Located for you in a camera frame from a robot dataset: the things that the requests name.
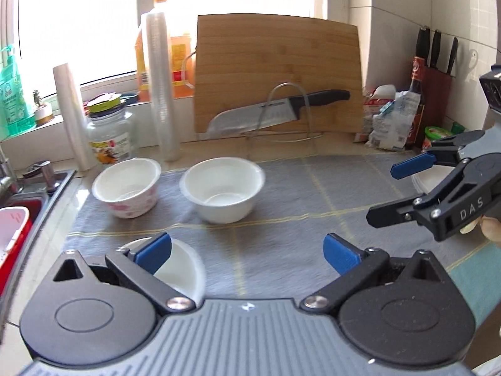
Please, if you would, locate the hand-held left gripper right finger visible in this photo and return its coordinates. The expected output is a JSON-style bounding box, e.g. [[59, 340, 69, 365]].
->
[[301, 233, 457, 315]]

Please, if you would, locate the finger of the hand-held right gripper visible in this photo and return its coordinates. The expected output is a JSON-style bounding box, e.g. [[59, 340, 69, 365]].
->
[[390, 129, 486, 179], [366, 192, 443, 228]]

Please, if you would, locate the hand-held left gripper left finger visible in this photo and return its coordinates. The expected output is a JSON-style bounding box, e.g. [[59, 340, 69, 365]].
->
[[39, 232, 196, 315]]

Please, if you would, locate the white pink-flower bowl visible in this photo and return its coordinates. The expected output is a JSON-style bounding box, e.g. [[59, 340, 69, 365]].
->
[[117, 237, 207, 310], [91, 158, 162, 219]]

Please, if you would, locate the plain white bowl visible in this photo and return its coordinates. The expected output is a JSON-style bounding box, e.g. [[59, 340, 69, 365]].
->
[[179, 158, 266, 225]]

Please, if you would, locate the person's right hand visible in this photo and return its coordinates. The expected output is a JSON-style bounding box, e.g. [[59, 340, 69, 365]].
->
[[460, 216, 501, 242]]

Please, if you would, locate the green seasoning tub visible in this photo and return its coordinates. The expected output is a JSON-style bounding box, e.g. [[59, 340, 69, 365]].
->
[[423, 125, 455, 151]]

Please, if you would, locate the grey and teal printed towel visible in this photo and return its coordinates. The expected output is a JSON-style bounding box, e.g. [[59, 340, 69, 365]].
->
[[65, 152, 501, 306]]

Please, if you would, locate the dark soy sauce bottle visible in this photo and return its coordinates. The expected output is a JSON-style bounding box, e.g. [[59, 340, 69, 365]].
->
[[407, 57, 427, 149]]

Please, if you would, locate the red and white food bag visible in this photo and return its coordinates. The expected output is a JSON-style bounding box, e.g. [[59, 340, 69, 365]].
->
[[354, 84, 396, 144]]

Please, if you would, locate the brown knife block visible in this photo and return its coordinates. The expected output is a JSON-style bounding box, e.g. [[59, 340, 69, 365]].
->
[[423, 66, 458, 142]]

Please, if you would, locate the steel sink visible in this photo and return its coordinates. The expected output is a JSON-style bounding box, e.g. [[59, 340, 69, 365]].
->
[[0, 166, 77, 306]]

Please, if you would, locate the glass jar with green lid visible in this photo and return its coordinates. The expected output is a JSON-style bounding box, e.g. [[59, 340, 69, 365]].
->
[[85, 93, 136, 165]]

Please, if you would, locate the chrome sink faucet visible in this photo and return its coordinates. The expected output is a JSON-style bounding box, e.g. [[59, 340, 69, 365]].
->
[[21, 160, 59, 192]]

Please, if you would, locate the red plastic basin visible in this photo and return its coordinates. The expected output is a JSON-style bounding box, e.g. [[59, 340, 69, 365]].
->
[[0, 200, 34, 294]]

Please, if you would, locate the white plastic film roll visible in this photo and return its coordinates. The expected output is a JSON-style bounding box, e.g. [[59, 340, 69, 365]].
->
[[53, 63, 96, 172]]

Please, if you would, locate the stack of clear plastic cups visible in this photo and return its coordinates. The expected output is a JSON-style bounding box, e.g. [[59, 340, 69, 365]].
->
[[141, 12, 181, 162]]

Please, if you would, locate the bamboo cutting board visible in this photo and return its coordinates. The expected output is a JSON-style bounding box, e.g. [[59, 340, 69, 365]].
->
[[194, 14, 364, 138]]

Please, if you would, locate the small potted plant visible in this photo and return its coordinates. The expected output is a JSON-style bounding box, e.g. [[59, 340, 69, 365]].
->
[[32, 90, 53, 126]]

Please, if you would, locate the green detergent bottle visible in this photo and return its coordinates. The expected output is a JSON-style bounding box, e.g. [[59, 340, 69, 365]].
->
[[0, 45, 36, 138]]

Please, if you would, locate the black-handled kitchen knife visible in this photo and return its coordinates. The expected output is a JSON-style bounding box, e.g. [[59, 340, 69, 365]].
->
[[206, 89, 351, 137]]

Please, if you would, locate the black block knife handle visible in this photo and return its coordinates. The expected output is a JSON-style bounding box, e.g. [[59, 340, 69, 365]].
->
[[446, 37, 458, 75], [430, 29, 442, 69], [415, 27, 430, 67]]

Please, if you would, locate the metal wire rack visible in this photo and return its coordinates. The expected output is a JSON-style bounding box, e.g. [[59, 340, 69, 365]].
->
[[240, 82, 325, 153]]

